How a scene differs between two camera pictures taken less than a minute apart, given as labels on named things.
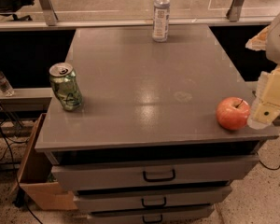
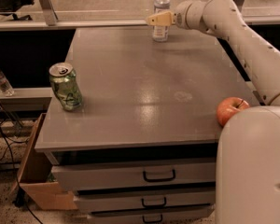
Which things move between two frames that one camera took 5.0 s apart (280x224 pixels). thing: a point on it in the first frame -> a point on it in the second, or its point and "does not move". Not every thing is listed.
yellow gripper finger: [272, 98] -> [188, 14]
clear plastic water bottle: [161, 15] does not move
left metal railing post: [46, 1] does not move
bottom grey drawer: [167, 215] does not move
